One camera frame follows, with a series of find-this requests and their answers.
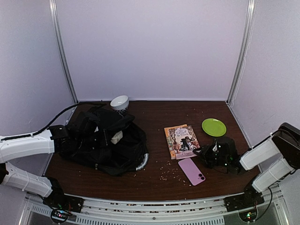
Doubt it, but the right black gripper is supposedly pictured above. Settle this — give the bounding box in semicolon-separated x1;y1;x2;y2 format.
193;145;229;170

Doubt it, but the aluminium frame post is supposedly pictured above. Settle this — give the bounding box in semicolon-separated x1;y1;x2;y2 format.
227;0;256;107
49;0;79;103

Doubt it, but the front aluminium rail base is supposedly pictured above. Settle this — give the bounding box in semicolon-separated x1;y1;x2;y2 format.
18;185;291;225

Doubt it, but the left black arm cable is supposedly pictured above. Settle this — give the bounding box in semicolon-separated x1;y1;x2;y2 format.
0;101;106;141

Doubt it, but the green round plate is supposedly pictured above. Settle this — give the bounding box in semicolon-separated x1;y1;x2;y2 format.
202;118;227;137

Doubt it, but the white patterned ceramic bowl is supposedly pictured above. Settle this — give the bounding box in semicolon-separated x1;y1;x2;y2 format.
110;95;129;116

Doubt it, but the illustrated paperback book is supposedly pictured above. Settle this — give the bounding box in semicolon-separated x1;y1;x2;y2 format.
170;125;200;160

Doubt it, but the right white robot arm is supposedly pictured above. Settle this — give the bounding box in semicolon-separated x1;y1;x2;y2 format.
193;122;300;207

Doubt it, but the black student backpack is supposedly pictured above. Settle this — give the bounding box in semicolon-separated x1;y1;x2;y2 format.
54;106;150;176

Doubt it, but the beige glasses case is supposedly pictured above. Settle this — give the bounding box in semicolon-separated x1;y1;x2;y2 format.
111;131;123;144

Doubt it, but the left aluminium frame post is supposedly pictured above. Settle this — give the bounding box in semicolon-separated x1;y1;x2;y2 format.
49;0;79;103

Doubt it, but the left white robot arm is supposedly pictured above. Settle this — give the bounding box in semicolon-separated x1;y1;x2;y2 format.
0;112;112;208

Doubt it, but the pink smartphone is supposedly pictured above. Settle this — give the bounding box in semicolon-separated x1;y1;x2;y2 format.
178;158;206;186

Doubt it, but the orange paperback book underneath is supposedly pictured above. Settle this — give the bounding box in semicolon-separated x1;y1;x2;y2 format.
164;124;186;160

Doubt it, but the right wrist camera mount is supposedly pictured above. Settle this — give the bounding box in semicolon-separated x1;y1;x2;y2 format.
212;139;221;155

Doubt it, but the right aluminium frame post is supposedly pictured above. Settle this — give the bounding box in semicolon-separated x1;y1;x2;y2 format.
227;0;256;107

